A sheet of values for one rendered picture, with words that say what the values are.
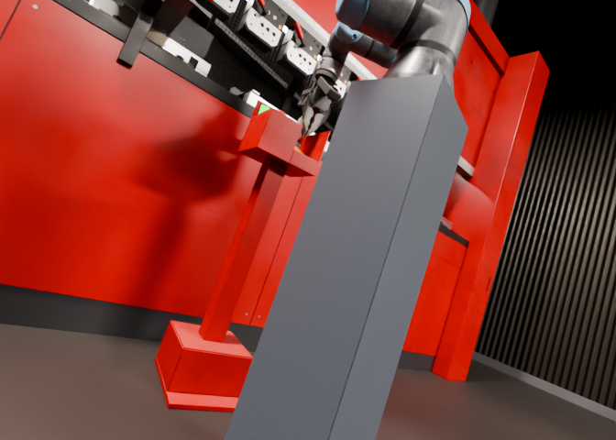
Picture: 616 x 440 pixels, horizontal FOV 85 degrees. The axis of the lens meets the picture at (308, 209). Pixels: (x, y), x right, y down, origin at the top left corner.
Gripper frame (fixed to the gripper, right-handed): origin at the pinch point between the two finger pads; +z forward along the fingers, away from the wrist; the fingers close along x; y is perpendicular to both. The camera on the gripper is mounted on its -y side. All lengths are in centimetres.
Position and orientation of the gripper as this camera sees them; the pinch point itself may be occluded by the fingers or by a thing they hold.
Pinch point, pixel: (306, 133)
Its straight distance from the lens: 108.7
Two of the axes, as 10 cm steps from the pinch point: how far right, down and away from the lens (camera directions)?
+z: -3.8, 9.3, -0.5
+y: -4.8, -1.5, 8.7
